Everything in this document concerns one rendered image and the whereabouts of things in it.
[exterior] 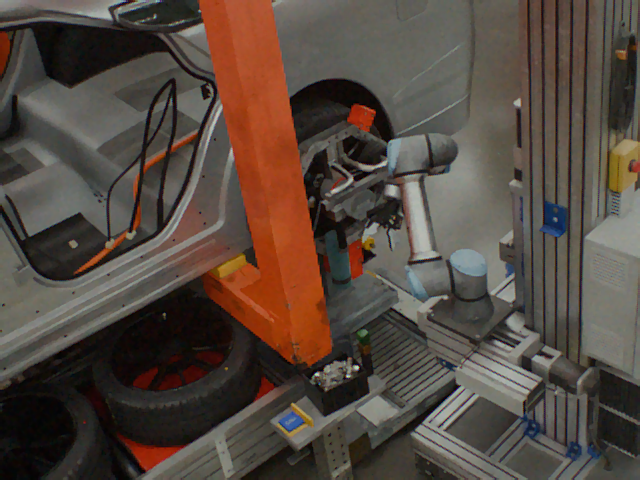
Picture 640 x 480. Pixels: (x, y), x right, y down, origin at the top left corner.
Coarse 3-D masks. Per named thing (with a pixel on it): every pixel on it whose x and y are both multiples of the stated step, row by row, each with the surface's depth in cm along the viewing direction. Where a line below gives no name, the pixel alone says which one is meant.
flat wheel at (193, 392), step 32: (128, 320) 397; (160, 320) 398; (192, 320) 395; (224, 320) 389; (96, 352) 383; (128, 352) 394; (160, 352) 385; (192, 352) 380; (224, 352) 405; (256, 352) 382; (96, 384) 369; (128, 384) 365; (192, 384) 360; (224, 384) 359; (256, 384) 380; (128, 416) 361; (160, 416) 357; (192, 416) 358; (224, 416) 366
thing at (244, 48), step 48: (240, 0) 274; (240, 48) 281; (240, 96) 290; (288, 96) 299; (240, 144) 306; (288, 144) 307; (288, 192) 315; (288, 240) 324; (288, 288) 333; (288, 336) 348
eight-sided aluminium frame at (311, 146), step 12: (324, 132) 378; (336, 132) 377; (348, 132) 380; (360, 132) 384; (312, 144) 372; (324, 144) 375; (384, 144) 395; (300, 156) 375; (312, 156) 373; (384, 180) 404; (348, 228) 409; (360, 228) 408; (324, 240) 404; (348, 240) 405; (324, 252) 399
